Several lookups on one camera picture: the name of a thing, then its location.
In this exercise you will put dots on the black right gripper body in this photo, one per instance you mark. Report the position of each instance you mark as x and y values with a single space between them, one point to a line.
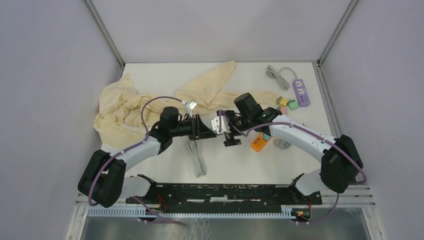
238 123

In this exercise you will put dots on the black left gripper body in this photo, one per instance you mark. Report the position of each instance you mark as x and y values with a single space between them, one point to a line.
195 130

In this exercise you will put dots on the orange power strip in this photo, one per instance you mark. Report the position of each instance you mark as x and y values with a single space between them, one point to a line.
258 143

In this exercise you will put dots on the yellow plug adapter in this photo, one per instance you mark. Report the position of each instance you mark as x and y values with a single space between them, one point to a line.
281 101

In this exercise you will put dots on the green plug adapter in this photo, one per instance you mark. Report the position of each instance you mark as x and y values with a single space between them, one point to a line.
292 105

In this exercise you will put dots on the purple power strip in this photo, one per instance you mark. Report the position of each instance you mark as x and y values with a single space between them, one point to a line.
301 93

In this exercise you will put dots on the pink plug adapter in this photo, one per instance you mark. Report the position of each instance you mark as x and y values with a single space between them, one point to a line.
283 109

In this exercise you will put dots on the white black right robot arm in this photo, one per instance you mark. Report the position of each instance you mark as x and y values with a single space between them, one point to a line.
340 163

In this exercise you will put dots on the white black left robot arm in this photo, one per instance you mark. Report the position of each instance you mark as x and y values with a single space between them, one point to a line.
103 180

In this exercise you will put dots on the cream yellow cloth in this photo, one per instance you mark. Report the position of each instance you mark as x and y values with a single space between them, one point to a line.
124 113

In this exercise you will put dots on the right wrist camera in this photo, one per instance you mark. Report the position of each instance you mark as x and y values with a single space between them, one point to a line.
220 125

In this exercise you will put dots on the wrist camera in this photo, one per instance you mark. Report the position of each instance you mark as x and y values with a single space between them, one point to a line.
220 125
190 106

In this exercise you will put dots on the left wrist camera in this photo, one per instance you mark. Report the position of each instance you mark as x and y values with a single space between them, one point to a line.
190 106

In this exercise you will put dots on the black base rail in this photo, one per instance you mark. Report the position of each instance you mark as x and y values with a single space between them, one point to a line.
208 198

